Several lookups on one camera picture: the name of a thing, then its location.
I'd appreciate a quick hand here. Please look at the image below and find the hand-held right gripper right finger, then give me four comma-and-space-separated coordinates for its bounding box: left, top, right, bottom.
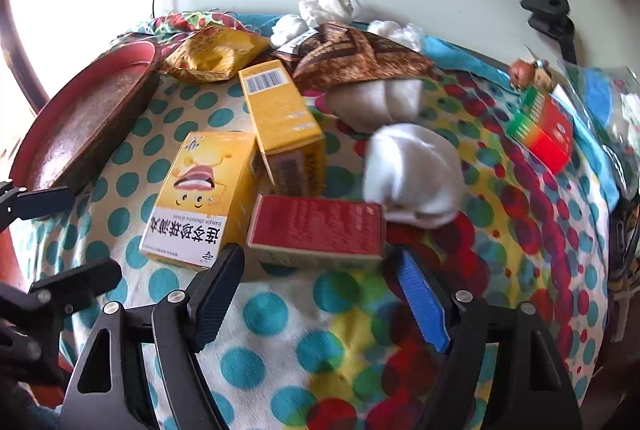
385, 247, 583, 430

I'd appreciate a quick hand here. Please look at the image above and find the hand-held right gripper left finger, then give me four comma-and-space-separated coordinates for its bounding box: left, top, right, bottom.
57, 243, 246, 430

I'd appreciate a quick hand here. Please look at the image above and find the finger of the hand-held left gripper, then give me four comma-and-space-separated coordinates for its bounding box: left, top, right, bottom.
0, 180, 76, 231
0, 257, 123, 386

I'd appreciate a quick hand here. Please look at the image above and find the red round tray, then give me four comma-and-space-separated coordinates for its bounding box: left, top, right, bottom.
10, 41, 163, 211

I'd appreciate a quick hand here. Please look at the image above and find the yellow cartoon medicine box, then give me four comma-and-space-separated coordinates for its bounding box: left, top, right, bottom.
140, 131, 261, 272

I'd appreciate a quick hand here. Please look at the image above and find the white sock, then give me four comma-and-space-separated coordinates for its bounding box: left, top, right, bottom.
299, 0, 355, 26
364, 123, 466, 230

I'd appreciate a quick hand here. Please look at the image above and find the yellow barcode box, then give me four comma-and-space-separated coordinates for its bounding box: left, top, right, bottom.
238, 59, 327, 200

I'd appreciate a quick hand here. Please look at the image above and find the brown snack bag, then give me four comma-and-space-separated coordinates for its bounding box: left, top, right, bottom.
272, 21, 435, 88

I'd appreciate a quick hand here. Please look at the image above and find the plastic-wrapped white wad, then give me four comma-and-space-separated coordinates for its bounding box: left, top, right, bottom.
369, 18, 425, 52

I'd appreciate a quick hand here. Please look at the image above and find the polka dot blanket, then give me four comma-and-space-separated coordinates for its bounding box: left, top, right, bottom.
10, 10, 631, 430

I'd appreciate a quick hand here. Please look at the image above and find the grey rolled sock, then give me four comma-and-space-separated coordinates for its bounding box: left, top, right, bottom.
325, 79, 426, 133

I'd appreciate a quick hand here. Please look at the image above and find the green and red medicine box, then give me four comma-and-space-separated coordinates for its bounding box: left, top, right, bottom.
505, 85, 575, 175

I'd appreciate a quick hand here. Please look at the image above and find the yellow snack bag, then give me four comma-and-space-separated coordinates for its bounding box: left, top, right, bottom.
160, 24, 272, 84

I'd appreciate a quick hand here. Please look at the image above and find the brown walnut charm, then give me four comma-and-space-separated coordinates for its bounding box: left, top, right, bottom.
509, 59, 538, 87

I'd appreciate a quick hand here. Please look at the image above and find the clear plastic bag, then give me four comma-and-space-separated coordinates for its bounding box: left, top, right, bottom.
550, 60, 640, 201

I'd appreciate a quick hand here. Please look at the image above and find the white sock ball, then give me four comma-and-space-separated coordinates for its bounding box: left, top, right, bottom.
271, 14, 310, 45

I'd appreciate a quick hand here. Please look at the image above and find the black clamp mount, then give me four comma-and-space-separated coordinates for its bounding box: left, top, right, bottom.
520, 0, 580, 64

